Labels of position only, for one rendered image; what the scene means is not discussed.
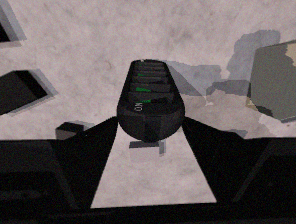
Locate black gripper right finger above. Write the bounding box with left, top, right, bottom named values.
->
left=181, top=116, right=296, bottom=202

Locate dark grey switch controller unit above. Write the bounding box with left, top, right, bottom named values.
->
left=116, top=59, right=185, bottom=143

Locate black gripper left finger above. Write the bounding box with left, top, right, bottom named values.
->
left=0, top=116, right=118, bottom=209

